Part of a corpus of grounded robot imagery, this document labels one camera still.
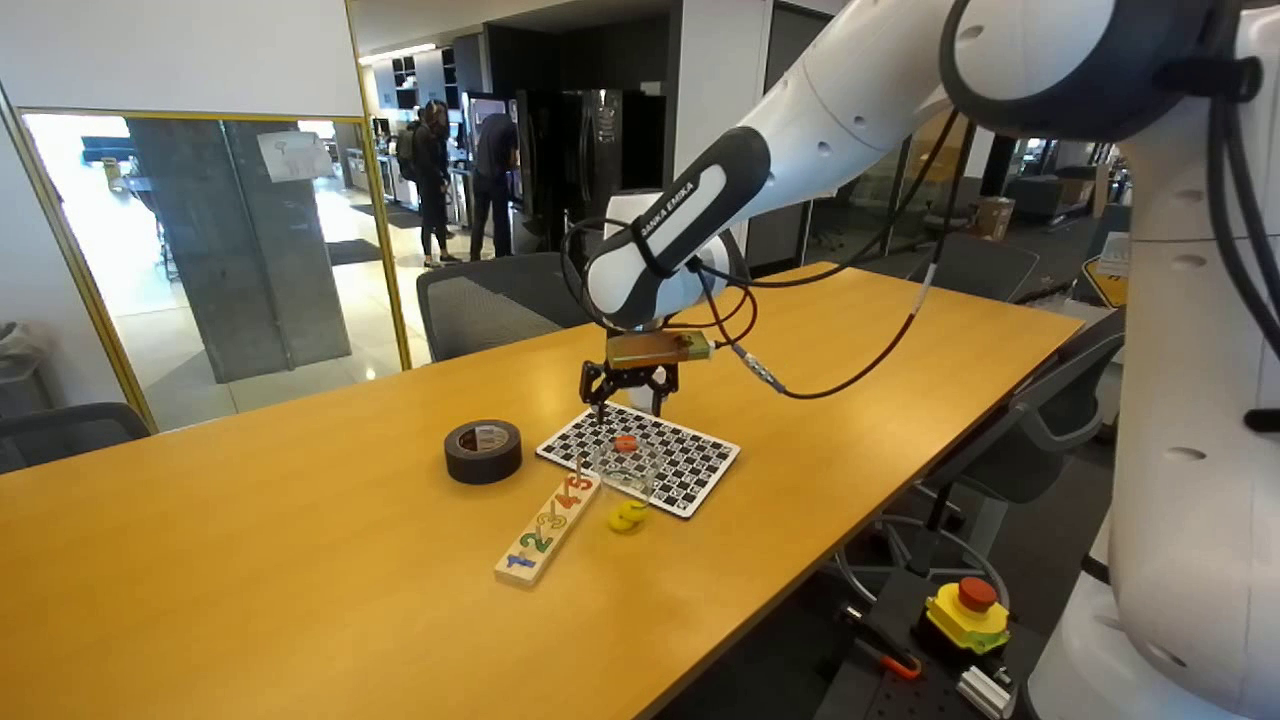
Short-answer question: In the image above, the checkered marker board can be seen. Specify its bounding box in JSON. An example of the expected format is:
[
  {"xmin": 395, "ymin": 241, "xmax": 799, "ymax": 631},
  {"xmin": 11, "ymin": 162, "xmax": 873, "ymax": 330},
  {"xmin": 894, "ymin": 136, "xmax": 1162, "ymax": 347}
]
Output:
[{"xmin": 536, "ymin": 404, "xmax": 740, "ymax": 520}]

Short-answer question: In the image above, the orange ring block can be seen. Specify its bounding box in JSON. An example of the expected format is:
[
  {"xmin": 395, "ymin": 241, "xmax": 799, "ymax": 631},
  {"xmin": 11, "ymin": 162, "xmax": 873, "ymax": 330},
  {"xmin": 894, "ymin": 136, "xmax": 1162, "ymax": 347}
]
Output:
[{"xmin": 612, "ymin": 432, "xmax": 639, "ymax": 453}]

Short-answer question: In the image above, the yellow ring block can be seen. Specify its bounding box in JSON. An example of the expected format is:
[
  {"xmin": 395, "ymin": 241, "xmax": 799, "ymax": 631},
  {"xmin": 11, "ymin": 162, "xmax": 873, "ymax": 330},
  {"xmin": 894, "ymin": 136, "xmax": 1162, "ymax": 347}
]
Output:
[
  {"xmin": 608, "ymin": 512, "xmax": 634, "ymax": 534},
  {"xmin": 618, "ymin": 500, "xmax": 652, "ymax": 525}
]

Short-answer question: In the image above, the black tape roll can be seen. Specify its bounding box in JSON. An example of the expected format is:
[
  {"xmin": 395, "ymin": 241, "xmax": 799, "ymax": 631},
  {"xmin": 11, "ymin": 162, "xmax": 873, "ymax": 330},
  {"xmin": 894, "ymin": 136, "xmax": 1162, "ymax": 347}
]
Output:
[{"xmin": 445, "ymin": 418, "xmax": 525, "ymax": 485}]

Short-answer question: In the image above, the wooden number puzzle board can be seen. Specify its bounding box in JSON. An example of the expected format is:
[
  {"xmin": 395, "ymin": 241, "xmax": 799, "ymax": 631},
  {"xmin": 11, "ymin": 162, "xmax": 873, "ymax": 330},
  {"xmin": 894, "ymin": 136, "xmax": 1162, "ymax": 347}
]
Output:
[{"xmin": 497, "ymin": 474, "xmax": 599, "ymax": 585}]

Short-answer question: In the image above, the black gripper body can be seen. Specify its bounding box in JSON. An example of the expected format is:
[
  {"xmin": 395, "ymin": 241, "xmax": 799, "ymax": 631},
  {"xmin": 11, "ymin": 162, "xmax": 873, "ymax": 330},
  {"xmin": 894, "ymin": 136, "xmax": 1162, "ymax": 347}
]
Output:
[{"xmin": 578, "ymin": 359, "xmax": 679, "ymax": 404}]

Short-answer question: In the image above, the dark office chair left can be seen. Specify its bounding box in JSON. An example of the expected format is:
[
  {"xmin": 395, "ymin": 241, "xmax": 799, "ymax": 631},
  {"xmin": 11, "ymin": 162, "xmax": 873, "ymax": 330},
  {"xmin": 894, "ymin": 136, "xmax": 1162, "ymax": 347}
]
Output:
[{"xmin": 0, "ymin": 398, "xmax": 146, "ymax": 471}]

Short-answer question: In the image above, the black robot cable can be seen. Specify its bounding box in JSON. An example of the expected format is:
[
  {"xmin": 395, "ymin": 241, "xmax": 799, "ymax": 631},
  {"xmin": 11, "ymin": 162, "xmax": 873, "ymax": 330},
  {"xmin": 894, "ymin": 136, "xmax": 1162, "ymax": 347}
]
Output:
[{"xmin": 556, "ymin": 110, "xmax": 973, "ymax": 404}]

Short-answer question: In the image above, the orange handled tool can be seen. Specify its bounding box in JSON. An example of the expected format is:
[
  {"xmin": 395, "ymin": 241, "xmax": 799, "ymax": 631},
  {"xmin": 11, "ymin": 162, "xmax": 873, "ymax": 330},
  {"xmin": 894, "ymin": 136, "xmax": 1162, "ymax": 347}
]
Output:
[{"xmin": 842, "ymin": 604, "xmax": 923, "ymax": 682}]

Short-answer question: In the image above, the grey office chair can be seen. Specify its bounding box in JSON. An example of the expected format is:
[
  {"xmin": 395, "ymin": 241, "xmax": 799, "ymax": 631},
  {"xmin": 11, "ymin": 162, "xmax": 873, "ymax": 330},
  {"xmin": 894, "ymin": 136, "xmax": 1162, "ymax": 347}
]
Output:
[
  {"xmin": 415, "ymin": 251, "xmax": 589, "ymax": 359},
  {"xmin": 832, "ymin": 314, "xmax": 1124, "ymax": 615}
]

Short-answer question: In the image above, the yellow red emergency stop button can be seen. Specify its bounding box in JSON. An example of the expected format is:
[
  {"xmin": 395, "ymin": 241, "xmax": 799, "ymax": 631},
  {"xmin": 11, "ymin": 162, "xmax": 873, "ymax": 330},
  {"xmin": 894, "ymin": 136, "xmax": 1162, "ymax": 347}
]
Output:
[{"xmin": 923, "ymin": 577, "xmax": 1008, "ymax": 655}]

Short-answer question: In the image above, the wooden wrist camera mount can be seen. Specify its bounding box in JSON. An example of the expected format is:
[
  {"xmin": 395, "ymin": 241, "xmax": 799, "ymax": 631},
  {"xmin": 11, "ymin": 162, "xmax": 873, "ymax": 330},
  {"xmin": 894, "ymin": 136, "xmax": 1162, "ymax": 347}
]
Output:
[{"xmin": 604, "ymin": 330, "xmax": 712, "ymax": 369}]

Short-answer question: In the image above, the grey office chair right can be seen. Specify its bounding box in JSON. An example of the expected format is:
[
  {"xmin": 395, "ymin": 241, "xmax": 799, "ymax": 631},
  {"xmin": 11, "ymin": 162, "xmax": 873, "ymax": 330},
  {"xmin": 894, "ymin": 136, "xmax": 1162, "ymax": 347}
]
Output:
[{"xmin": 832, "ymin": 314, "xmax": 1124, "ymax": 615}]

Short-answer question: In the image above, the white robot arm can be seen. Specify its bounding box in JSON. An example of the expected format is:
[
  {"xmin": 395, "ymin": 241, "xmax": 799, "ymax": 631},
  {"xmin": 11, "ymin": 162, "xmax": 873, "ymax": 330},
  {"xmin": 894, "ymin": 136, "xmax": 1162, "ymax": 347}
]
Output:
[{"xmin": 585, "ymin": 0, "xmax": 1280, "ymax": 720}]

